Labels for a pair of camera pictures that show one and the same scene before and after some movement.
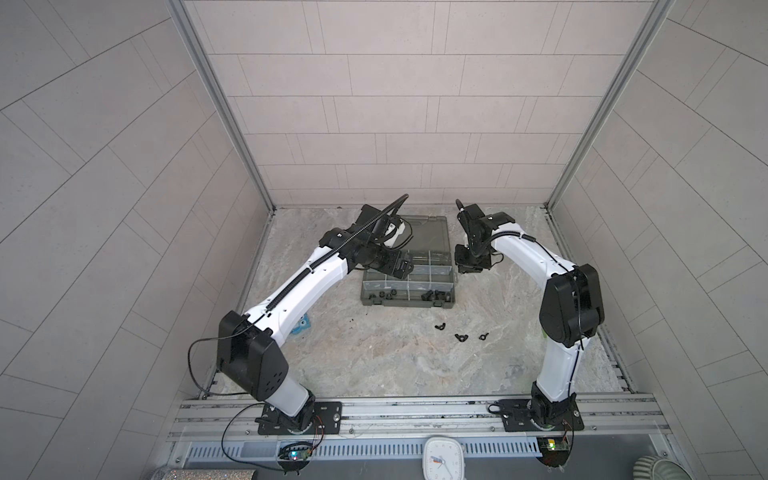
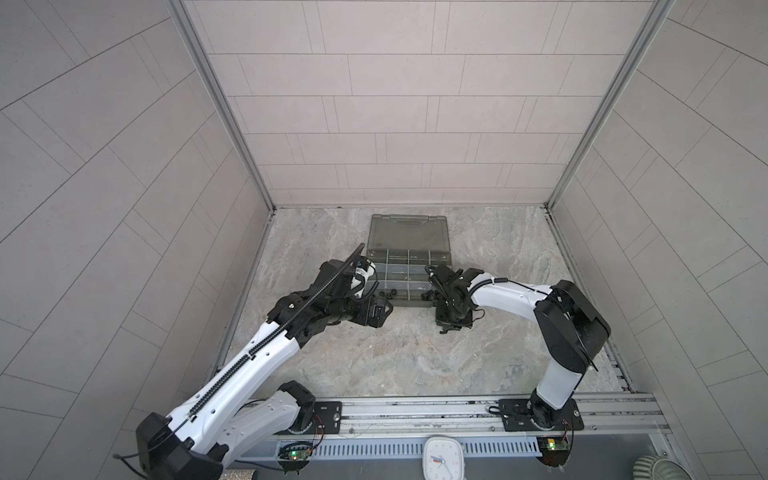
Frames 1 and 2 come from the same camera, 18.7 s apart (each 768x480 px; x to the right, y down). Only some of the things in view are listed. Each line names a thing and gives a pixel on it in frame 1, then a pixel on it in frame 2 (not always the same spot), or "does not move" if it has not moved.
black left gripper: [390, 267] to [377, 318]
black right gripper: [464, 265] to [448, 326]
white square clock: [443, 458] does not move
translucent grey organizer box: [431, 281] does not move
